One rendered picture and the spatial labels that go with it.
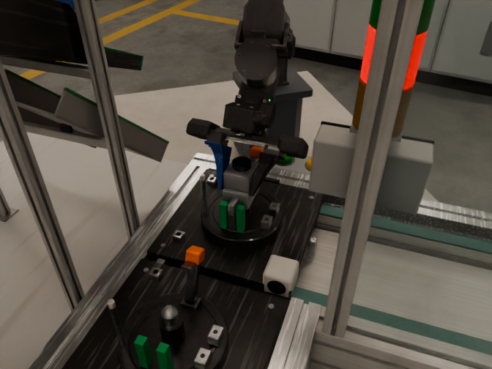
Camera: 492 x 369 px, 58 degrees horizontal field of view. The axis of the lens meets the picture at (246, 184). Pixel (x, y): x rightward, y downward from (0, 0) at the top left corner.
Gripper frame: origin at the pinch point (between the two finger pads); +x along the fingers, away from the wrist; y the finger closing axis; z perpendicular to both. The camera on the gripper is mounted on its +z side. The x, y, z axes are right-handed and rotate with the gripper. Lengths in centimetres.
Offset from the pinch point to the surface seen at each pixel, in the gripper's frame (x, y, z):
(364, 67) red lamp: -11.7, 16.7, 25.0
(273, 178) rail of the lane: 0.1, 1.4, -19.4
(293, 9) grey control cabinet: -136, -66, -286
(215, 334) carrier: 20.4, 5.2, 14.1
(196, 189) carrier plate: 5.2, -10.9, -11.3
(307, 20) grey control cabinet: -130, -53, -288
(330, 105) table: -25, 4, -68
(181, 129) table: -8, -33, -46
